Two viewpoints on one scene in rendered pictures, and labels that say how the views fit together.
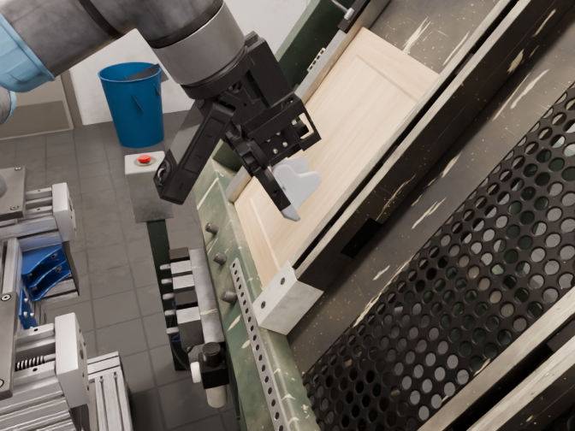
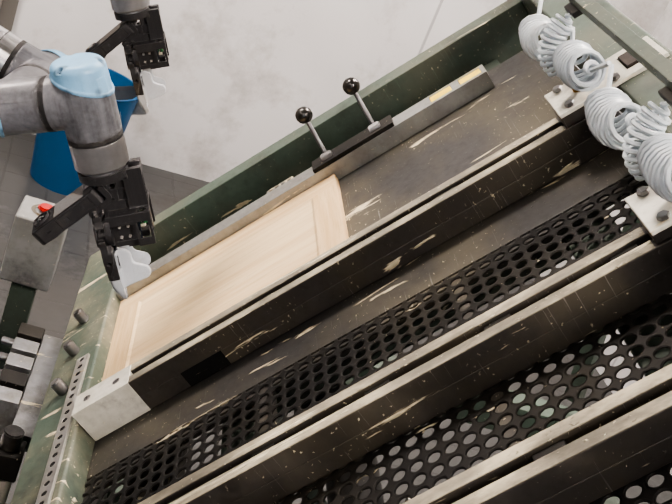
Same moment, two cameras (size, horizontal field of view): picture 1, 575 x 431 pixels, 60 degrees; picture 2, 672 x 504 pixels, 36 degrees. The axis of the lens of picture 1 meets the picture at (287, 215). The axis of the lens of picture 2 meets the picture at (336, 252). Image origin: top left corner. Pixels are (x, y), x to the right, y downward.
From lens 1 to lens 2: 0.98 m
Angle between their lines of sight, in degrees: 11
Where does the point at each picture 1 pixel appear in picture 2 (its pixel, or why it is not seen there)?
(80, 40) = (29, 126)
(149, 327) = not seen: outside the picture
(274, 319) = (89, 415)
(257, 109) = (120, 205)
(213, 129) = (85, 205)
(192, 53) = (88, 158)
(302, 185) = (134, 271)
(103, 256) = not seen: outside the picture
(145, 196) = (26, 251)
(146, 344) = not seen: outside the picture
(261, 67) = (131, 182)
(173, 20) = (84, 137)
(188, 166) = (59, 221)
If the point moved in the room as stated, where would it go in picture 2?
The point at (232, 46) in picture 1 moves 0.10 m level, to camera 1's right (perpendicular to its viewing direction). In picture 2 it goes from (114, 163) to (182, 193)
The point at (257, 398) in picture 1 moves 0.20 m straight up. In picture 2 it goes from (34, 480) to (63, 389)
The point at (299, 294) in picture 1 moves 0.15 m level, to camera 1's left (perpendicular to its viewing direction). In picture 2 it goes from (124, 399) to (48, 366)
